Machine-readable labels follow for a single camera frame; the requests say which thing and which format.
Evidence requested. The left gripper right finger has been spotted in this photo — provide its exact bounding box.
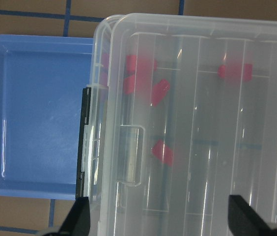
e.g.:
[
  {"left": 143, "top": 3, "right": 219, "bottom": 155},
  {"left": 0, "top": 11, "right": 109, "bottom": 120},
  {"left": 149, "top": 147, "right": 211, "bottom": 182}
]
[{"left": 227, "top": 195, "right": 272, "bottom": 236}]

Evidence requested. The clear plastic storage box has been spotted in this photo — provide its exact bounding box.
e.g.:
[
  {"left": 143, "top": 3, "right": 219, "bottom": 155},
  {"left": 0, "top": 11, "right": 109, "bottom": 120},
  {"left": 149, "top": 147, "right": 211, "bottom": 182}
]
[{"left": 75, "top": 14, "right": 277, "bottom": 236}]

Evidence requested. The red block in box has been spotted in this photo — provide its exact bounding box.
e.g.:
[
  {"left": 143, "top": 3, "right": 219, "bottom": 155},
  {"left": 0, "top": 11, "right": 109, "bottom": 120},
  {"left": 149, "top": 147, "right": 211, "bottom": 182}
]
[
  {"left": 150, "top": 79, "right": 170, "bottom": 107},
  {"left": 125, "top": 55, "right": 158, "bottom": 74},
  {"left": 123, "top": 74, "right": 139, "bottom": 95}
]

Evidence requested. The blue plastic tray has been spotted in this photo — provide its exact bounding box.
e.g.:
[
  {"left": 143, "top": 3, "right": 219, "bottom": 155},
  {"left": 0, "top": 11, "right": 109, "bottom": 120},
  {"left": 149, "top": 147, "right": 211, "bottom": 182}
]
[{"left": 0, "top": 34, "right": 93, "bottom": 200}]

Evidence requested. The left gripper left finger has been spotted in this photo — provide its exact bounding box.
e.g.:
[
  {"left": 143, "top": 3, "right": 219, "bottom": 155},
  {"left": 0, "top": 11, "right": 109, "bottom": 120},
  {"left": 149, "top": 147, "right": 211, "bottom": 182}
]
[{"left": 57, "top": 197, "right": 91, "bottom": 236}]

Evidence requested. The red block under lid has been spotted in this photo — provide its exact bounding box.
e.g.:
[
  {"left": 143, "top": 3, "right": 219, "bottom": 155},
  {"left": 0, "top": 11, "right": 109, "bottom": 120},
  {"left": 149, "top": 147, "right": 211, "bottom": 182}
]
[{"left": 217, "top": 63, "right": 253, "bottom": 82}]

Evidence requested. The red block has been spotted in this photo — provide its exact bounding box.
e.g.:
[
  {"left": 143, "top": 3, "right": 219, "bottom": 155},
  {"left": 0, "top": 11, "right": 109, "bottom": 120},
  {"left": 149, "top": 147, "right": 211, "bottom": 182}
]
[
  {"left": 150, "top": 79, "right": 170, "bottom": 107},
  {"left": 125, "top": 55, "right": 158, "bottom": 74},
  {"left": 123, "top": 74, "right": 139, "bottom": 95},
  {"left": 217, "top": 63, "right": 253, "bottom": 82},
  {"left": 152, "top": 140, "right": 173, "bottom": 166}
]

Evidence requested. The clear plastic box lid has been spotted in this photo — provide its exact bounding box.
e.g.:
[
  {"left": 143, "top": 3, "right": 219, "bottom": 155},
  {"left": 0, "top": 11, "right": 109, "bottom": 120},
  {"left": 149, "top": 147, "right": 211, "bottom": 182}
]
[{"left": 96, "top": 12, "right": 277, "bottom": 236}]

